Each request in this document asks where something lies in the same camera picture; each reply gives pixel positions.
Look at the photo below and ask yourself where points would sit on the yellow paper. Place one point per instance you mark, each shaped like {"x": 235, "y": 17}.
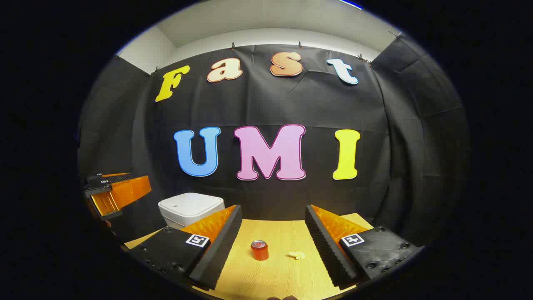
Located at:
{"x": 297, "y": 255}

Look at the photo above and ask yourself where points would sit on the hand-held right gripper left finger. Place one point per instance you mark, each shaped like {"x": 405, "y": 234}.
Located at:
{"x": 220, "y": 250}

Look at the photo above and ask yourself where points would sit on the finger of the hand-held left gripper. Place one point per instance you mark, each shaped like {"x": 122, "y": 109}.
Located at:
{"x": 123, "y": 178}
{"x": 131, "y": 191}

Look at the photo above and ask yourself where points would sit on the white desktop garbage bin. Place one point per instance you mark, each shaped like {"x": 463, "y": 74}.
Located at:
{"x": 187, "y": 206}

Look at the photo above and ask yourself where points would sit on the wooden desktop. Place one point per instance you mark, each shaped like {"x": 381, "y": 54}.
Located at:
{"x": 283, "y": 275}

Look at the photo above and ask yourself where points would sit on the black backdrop cloth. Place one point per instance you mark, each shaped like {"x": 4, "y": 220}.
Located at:
{"x": 308, "y": 100}

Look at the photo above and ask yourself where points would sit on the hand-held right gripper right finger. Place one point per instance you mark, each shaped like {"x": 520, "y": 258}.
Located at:
{"x": 325, "y": 250}

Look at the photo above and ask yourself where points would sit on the red pop can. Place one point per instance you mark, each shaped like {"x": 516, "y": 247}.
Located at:
{"x": 259, "y": 251}

